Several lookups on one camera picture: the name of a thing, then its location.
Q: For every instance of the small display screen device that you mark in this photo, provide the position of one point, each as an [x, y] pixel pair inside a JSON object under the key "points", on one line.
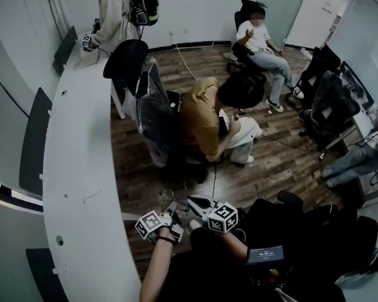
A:
{"points": [[266, 255]]}

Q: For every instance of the person's white shoe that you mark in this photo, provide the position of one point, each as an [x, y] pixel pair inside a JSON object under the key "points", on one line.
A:
{"points": [[194, 225]]}

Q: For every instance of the person's black shirt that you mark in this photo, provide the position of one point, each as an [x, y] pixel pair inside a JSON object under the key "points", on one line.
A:
{"points": [[208, 278]]}

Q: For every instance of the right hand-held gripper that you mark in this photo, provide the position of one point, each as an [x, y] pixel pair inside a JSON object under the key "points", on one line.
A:
{"points": [[223, 217]]}

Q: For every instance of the plastic-wrapped black office chair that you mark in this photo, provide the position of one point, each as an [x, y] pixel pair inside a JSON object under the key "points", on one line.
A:
{"points": [[154, 115], [334, 105]]}

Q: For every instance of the person's left forearm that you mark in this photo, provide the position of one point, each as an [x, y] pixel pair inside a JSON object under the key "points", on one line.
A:
{"points": [[154, 269]]}

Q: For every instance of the person's right forearm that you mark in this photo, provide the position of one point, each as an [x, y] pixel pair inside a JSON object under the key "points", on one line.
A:
{"points": [[236, 244]]}

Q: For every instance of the white divider clamp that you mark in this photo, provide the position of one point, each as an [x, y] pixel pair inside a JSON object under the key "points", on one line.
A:
{"points": [[59, 270]]}

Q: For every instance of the dark grey desk divider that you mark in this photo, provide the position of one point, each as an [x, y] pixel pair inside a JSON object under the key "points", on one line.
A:
{"points": [[34, 143], [44, 275], [64, 52]]}

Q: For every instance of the white flat box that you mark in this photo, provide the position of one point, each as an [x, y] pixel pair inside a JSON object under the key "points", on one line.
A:
{"points": [[88, 58]]}

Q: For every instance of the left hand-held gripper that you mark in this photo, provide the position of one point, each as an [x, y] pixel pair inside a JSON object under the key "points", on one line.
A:
{"points": [[151, 225]]}

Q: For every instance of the computer monitor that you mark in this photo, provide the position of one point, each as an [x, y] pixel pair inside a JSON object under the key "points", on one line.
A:
{"points": [[357, 87]]}

